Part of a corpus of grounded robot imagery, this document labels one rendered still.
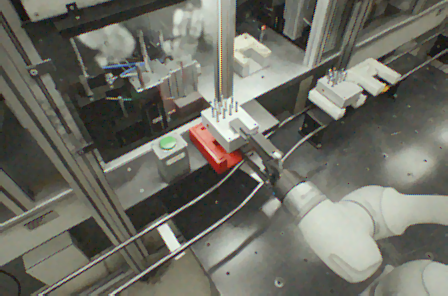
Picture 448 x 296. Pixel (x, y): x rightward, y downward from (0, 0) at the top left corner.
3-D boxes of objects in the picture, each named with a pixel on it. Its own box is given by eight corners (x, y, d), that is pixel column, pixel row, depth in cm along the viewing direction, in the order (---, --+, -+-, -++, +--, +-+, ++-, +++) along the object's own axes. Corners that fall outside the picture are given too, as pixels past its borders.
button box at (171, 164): (167, 184, 84) (160, 158, 75) (154, 164, 88) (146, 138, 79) (191, 170, 87) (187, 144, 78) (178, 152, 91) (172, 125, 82)
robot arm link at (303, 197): (333, 191, 64) (312, 171, 67) (301, 215, 60) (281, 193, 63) (321, 210, 71) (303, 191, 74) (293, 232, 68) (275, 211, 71)
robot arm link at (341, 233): (286, 235, 65) (319, 216, 74) (341, 301, 57) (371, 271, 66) (312, 204, 59) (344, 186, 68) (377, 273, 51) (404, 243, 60)
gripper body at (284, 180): (302, 193, 73) (277, 166, 78) (310, 175, 67) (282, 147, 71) (279, 210, 71) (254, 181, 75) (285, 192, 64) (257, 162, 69)
